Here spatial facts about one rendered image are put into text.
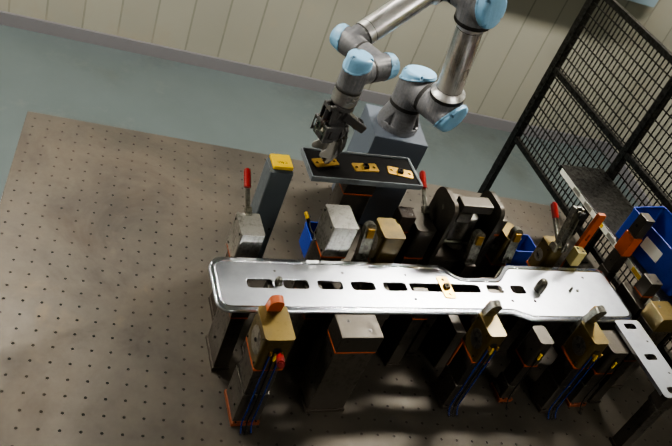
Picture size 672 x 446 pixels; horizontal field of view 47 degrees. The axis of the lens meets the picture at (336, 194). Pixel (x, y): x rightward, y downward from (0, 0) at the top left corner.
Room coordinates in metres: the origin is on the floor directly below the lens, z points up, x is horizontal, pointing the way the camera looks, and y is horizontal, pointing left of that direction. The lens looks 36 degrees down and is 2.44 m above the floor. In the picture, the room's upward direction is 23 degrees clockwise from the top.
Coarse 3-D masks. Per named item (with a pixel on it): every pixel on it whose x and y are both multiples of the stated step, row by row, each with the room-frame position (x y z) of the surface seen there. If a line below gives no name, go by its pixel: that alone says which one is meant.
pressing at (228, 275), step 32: (224, 288) 1.41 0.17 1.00; (256, 288) 1.46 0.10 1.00; (288, 288) 1.50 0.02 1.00; (320, 288) 1.55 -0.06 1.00; (352, 288) 1.60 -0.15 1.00; (384, 288) 1.66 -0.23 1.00; (480, 288) 1.83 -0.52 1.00; (576, 288) 2.02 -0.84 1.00; (608, 288) 2.10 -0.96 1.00; (544, 320) 1.81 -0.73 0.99; (576, 320) 1.87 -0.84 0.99; (608, 320) 1.94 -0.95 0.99
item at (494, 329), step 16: (480, 320) 1.65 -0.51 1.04; (496, 320) 1.66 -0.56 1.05; (464, 336) 1.66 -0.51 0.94; (480, 336) 1.62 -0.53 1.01; (496, 336) 1.60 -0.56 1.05; (464, 352) 1.64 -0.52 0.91; (480, 352) 1.60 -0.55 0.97; (448, 368) 1.65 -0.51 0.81; (464, 368) 1.61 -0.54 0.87; (480, 368) 1.63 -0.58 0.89; (432, 384) 1.66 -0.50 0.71; (448, 384) 1.62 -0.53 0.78; (464, 384) 1.60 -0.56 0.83; (448, 400) 1.60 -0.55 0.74; (448, 416) 1.58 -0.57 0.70
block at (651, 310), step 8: (648, 304) 2.03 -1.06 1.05; (656, 304) 2.03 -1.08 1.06; (664, 304) 2.05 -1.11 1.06; (648, 312) 2.02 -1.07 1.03; (656, 312) 2.00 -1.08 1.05; (664, 312) 2.01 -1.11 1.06; (640, 320) 2.02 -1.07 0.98; (648, 320) 2.00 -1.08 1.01; (656, 320) 1.98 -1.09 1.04; (664, 320) 1.97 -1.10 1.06; (632, 328) 2.03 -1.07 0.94; (648, 328) 1.99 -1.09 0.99; (656, 328) 1.97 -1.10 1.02; (664, 328) 1.98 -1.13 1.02; (656, 336) 1.99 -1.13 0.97; (664, 336) 2.01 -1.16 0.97; (656, 344) 2.00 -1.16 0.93; (632, 368) 2.00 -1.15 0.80; (624, 376) 2.00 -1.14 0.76; (616, 384) 1.99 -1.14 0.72
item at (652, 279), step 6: (642, 276) 2.14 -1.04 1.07; (648, 276) 2.13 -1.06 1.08; (654, 276) 2.15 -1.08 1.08; (642, 282) 2.13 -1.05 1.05; (648, 282) 2.11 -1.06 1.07; (654, 282) 2.11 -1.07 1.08; (660, 282) 2.13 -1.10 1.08; (636, 288) 2.13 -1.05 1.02; (642, 288) 2.11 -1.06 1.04; (648, 288) 2.10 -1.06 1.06; (654, 288) 2.11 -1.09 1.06; (636, 294) 2.12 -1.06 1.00; (642, 294) 2.10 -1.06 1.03; (648, 294) 2.11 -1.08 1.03; (654, 294) 2.12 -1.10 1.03; (642, 300) 2.11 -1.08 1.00
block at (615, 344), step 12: (612, 336) 1.89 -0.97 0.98; (612, 348) 1.83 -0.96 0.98; (624, 348) 1.86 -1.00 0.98; (600, 360) 1.83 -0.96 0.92; (612, 360) 1.82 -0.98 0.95; (588, 372) 1.84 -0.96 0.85; (600, 372) 1.82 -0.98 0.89; (612, 372) 1.85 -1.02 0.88; (588, 384) 1.83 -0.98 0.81; (564, 396) 1.84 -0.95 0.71; (576, 396) 1.82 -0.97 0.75; (588, 396) 1.85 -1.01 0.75
